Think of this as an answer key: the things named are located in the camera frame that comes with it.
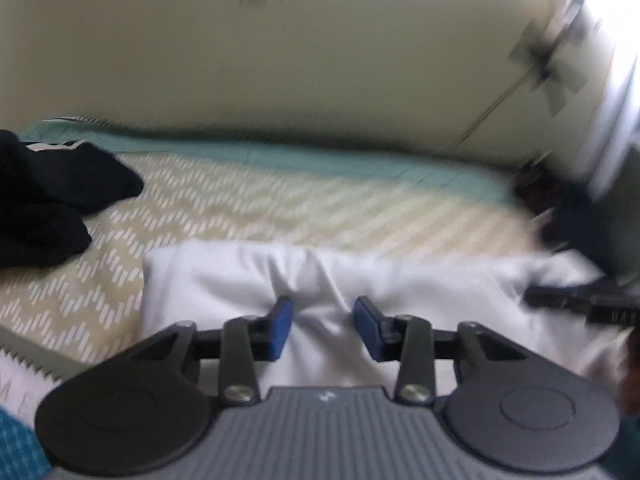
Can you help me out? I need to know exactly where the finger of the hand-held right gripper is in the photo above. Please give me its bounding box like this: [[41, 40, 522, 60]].
[[522, 284, 597, 312]]

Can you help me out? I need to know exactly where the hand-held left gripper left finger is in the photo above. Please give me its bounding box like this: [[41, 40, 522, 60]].
[[127, 296, 294, 407]]

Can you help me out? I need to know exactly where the green patterned blanket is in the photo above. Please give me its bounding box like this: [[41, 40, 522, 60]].
[[0, 117, 551, 387]]

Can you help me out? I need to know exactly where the teal patterned cloth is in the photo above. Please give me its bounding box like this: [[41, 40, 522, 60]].
[[0, 406, 54, 480]]

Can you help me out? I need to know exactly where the white printed garment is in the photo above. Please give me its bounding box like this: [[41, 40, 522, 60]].
[[140, 239, 617, 402]]

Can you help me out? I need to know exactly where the white cloth with zigzag edge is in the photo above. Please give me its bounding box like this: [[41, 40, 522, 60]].
[[0, 346, 65, 417]]

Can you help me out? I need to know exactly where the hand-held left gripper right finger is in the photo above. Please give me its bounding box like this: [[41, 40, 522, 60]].
[[352, 296, 529, 407]]

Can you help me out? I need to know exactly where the white door frame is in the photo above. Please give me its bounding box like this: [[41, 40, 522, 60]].
[[570, 0, 640, 198]]

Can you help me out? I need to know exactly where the black garment with white stripe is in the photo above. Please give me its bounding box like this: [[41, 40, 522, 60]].
[[0, 129, 145, 270]]

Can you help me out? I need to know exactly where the dark cloth with red trim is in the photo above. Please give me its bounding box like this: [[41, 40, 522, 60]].
[[514, 159, 617, 282]]

